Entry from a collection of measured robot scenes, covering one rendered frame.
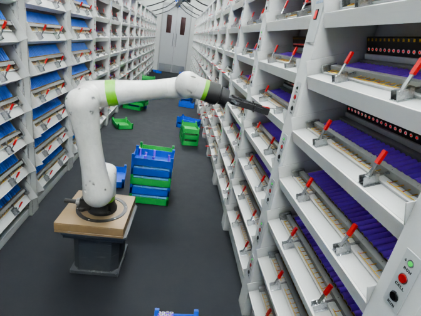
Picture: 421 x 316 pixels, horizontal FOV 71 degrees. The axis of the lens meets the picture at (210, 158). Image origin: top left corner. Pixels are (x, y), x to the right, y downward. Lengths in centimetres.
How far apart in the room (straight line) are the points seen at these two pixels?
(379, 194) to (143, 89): 102
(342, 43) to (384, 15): 33
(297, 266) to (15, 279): 136
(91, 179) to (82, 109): 30
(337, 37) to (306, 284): 82
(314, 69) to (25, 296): 159
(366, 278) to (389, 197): 20
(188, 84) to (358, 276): 89
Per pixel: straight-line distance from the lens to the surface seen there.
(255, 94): 181
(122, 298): 166
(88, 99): 124
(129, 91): 137
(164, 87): 138
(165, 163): 218
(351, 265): 85
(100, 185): 135
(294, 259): 113
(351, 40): 119
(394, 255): 70
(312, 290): 104
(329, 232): 94
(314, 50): 113
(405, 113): 71
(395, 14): 83
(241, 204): 178
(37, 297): 173
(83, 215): 161
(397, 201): 74
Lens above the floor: 123
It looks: 21 degrees down
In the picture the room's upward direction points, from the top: 10 degrees clockwise
